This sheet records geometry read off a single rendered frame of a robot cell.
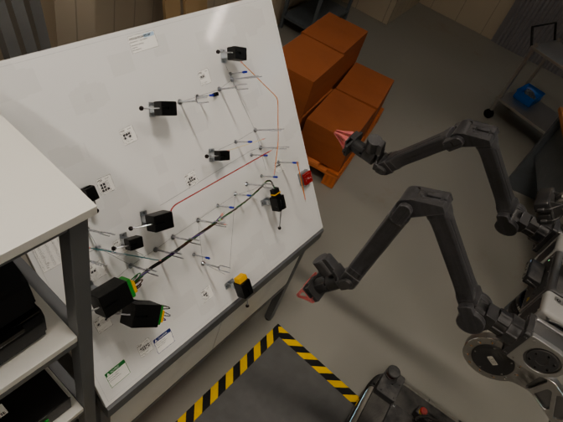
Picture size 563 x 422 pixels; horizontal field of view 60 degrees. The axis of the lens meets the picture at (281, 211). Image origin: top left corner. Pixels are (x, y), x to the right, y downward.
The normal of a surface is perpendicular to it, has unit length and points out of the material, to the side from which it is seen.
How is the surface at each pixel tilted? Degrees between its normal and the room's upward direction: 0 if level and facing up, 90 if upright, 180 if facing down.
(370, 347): 0
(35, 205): 0
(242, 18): 54
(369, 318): 0
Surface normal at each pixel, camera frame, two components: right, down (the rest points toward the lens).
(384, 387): 0.26, -0.66
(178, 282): 0.75, 0.10
